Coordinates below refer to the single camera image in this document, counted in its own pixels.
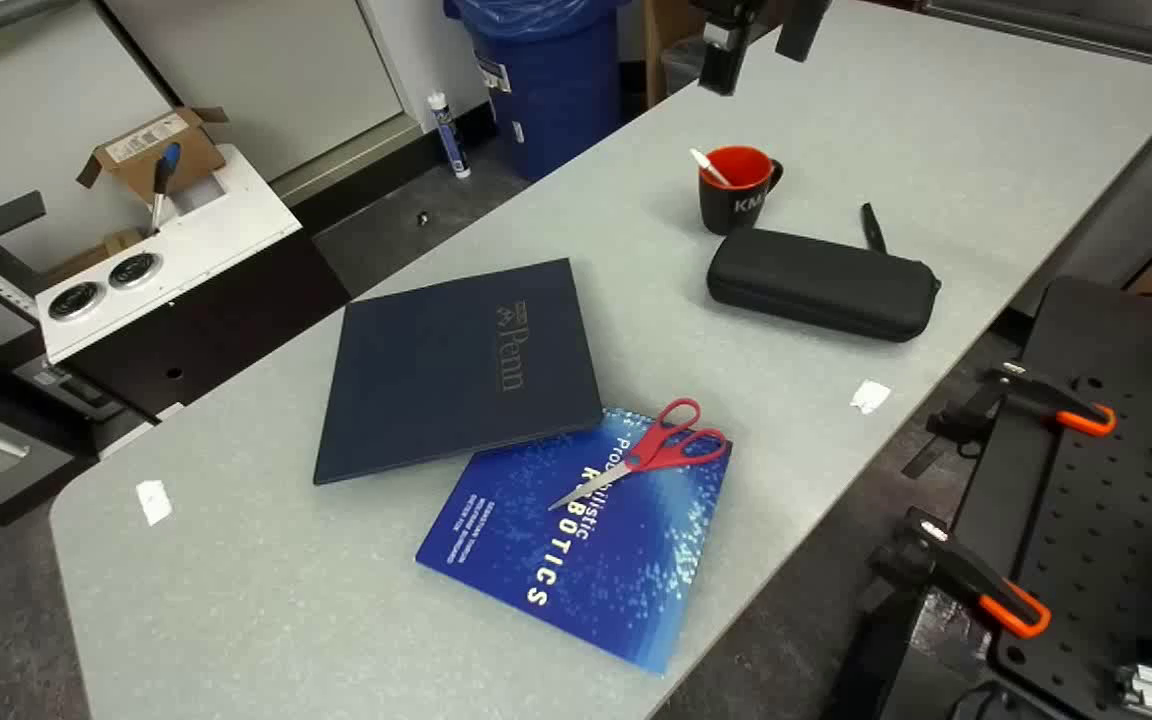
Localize white marker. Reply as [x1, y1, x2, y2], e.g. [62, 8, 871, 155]
[688, 142, 734, 190]

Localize black mug red inside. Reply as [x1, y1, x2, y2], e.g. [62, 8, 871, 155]
[695, 141, 786, 241]

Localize blue trash bin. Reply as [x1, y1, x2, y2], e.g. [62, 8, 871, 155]
[441, 0, 627, 184]

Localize white tape piece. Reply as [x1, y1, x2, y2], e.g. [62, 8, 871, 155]
[849, 376, 896, 417]
[130, 475, 177, 526]

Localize dark navy binder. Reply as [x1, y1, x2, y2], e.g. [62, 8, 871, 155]
[308, 256, 609, 487]

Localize blue robotics book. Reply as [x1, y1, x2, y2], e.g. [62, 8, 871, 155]
[412, 405, 734, 675]

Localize white shelf with round holes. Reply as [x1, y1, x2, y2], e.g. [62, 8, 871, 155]
[0, 141, 308, 372]

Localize open cardboard box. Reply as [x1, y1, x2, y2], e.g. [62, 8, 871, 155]
[70, 103, 231, 211]

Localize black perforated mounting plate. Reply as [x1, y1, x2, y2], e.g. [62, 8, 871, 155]
[952, 273, 1152, 720]

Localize black zipper pouch with strap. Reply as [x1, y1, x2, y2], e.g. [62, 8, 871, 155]
[705, 201, 945, 342]

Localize red handled scissors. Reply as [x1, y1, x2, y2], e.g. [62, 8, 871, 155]
[548, 397, 734, 516]

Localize black clamp orange handle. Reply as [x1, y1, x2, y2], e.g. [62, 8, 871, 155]
[866, 511, 1056, 642]
[927, 358, 1124, 443]

